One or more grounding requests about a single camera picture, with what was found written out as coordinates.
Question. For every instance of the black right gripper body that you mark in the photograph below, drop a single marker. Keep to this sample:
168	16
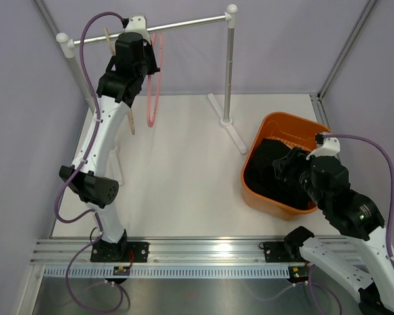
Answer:
300	172

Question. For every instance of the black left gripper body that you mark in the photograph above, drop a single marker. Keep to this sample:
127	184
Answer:
147	65

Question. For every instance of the beige wooden hanger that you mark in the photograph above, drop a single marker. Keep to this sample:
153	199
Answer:
117	81

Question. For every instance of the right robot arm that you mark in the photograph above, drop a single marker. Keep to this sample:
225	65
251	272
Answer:
326	181

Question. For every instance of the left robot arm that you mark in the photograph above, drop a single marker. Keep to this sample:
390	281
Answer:
87	173

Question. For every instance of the orange plastic basket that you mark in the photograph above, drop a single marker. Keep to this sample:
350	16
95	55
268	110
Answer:
269	177

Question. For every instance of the white clothes rack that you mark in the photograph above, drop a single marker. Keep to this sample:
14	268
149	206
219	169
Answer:
209	73

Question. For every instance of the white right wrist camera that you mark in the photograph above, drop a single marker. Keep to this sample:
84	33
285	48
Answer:
327	145

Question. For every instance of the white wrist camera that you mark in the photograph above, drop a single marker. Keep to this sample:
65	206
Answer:
138	24
327	145

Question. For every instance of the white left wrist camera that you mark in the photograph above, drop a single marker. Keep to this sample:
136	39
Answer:
138	24

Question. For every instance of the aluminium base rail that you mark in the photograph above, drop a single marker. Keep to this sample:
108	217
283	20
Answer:
167	251

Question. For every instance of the white slotted cable duct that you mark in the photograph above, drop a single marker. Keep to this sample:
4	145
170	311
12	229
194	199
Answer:
170	272

